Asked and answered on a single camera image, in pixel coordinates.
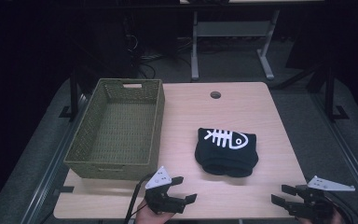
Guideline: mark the black garment with fish-skeleton print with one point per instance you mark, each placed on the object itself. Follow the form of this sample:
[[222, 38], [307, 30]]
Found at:
[[227, 155]]

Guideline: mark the person's left hand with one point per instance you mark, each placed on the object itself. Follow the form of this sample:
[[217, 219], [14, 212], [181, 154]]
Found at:
[[147, 217]]

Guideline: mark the person's right hand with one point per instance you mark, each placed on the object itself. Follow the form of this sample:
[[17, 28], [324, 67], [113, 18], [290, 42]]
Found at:
[[338, 219]]

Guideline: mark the black table clamp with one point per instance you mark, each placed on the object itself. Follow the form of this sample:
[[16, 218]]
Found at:
[[64, 189]]

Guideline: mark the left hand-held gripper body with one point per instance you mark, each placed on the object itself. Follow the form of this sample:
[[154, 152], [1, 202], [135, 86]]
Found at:
[[163, 200]]

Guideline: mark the aluminium rail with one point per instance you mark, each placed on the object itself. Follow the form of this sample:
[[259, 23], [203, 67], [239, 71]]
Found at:
[[345, 149], [51, 174]]

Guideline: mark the green woven basket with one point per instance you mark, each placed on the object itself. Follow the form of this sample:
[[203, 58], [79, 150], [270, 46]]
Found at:
[[122, 130]]

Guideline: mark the grey metal table frame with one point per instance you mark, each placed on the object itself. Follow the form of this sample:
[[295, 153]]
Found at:
[[230, 29]]

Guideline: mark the black metal stand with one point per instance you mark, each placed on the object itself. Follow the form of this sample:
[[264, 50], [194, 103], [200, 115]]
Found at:
[[73, 93], [331, 93]]

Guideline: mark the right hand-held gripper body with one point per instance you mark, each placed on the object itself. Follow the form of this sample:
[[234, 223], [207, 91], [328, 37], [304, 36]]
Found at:
[[313, 202]]

